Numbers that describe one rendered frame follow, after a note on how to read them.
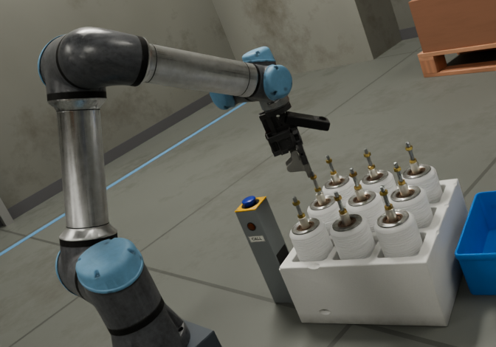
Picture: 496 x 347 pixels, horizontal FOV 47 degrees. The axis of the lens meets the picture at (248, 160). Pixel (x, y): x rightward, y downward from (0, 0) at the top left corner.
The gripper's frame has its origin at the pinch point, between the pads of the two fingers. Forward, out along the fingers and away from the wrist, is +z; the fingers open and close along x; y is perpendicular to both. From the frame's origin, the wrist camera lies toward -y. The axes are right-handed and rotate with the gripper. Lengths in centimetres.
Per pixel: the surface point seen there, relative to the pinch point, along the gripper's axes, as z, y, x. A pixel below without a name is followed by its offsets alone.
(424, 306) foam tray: 29.4, -14.1, 29.6
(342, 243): 12.8, -1.5, 19.0
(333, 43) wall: 18, -42, -277
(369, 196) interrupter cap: 10.0, -12.2, 5.1
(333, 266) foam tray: 17.4, 2.5, 20.0
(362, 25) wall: 11, -62, -256
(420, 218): 15.4, -21.4, 15.4
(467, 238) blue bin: 25.8, -31.0, 14.3
